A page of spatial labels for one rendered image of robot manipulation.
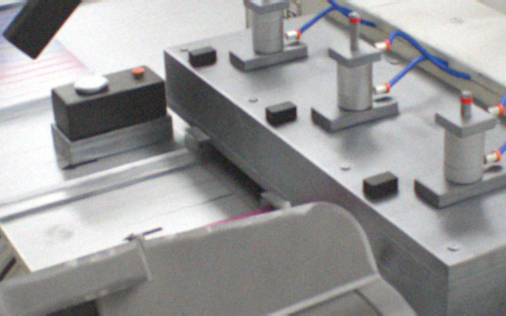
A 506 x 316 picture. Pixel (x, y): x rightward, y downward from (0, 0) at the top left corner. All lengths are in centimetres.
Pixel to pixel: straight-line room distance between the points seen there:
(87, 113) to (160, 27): 26
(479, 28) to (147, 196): 25
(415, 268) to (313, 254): 40
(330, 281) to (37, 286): 6
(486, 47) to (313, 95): 12
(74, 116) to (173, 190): 9
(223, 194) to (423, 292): 21
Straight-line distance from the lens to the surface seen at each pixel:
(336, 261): 22
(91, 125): 83
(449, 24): 83
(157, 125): 85
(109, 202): 78
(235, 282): 21
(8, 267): 128
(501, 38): 81
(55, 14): 66
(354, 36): 72
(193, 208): 77
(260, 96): 77
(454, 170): 65
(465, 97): 63
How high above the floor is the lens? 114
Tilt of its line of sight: level
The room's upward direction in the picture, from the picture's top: 38 degrees clockwise
